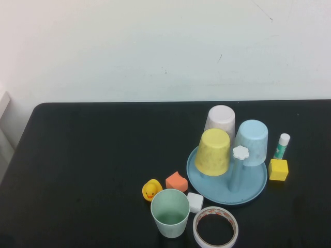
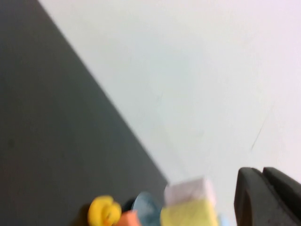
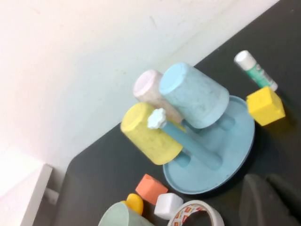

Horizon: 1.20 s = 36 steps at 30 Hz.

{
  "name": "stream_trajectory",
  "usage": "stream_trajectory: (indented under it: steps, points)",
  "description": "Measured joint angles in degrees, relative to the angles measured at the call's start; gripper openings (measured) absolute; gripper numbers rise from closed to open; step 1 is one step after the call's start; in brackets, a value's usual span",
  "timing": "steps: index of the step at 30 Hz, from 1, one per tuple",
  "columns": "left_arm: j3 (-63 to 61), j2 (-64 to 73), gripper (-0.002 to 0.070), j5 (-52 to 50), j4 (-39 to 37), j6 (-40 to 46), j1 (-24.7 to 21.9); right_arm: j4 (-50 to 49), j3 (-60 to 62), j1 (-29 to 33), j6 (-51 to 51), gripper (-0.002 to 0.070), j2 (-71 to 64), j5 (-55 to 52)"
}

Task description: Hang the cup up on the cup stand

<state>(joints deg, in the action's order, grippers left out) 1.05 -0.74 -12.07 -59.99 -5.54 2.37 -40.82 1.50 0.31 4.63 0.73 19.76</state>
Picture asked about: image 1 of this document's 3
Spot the yellow cube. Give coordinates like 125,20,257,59
268,158,289,181

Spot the blue marbled cup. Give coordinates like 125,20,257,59
234,119,269,167

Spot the green white glue stick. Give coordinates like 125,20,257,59
273,133,291,160

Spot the blue cup stand tray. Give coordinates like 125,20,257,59
186,145,268,206

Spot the pink marbled cup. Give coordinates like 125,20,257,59
203,104,236,142

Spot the green marbled cup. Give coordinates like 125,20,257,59
150,188,191,239

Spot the orange cube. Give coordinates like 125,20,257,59
165,170,189,193

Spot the yellow marbled cup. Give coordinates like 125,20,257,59
194,128,231,177

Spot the white cube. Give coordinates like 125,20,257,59
186,192,204,214

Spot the white tape roll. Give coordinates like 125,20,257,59
192,206,239,248

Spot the yellow rubber duck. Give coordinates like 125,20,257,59
141,178,163,203

